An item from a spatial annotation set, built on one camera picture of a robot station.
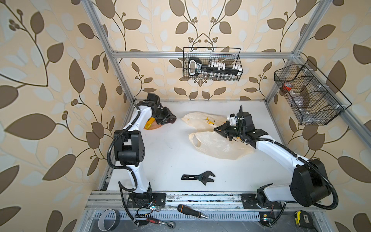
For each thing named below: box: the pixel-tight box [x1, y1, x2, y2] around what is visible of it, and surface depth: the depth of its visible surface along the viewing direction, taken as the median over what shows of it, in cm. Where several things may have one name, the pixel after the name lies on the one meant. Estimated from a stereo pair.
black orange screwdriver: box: [177, 203, 208, 219], surface depth 71 cm
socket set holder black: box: [187, 57, 243, 77], surface depth 84 cm
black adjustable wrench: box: [181, 170, 216, 186], surface depth 84 cm
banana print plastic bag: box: [181, 112, 256, 160], surface depth 81 cm
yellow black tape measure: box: [294, 210, 315, 230], surface depth 68 cm
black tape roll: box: [97, 208, 121, 232], surface depth 70 cm
